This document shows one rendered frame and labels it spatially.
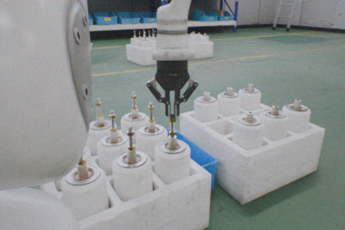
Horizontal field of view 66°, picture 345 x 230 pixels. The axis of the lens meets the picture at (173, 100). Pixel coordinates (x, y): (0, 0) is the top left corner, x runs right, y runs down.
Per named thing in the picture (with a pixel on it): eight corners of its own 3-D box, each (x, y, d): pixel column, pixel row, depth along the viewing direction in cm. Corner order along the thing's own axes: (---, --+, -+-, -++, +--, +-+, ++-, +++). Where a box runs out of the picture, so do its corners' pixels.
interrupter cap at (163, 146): (157, 155, 68) (157, 152, 68) (158, 140, 75) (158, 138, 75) (187, 154, 68) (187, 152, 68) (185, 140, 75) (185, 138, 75)
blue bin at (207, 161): (218, 190, 93) (220, 160, 89) (192, 201, 88) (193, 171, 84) (172, 152, 117) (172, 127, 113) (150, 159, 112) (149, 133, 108)
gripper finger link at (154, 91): (149, 78, 66) (165, 95, 68) (144, 83, 67) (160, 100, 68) (149, 82, 64) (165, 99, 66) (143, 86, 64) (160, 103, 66)
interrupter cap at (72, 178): (60, 187, 56) (60, 185, 56) (71, 167, 63) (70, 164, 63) (96, 186, 56) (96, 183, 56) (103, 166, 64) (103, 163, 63)
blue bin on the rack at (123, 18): (112, 23, 528) (112, 12, 521) (131, 22, 545) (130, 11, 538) (121, 25, 487) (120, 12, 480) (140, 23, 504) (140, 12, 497)
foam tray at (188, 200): (208, 226, 78) (212, 174, 72) (70, 301, 58) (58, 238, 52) (147, 163, 109) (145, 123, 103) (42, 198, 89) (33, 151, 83)
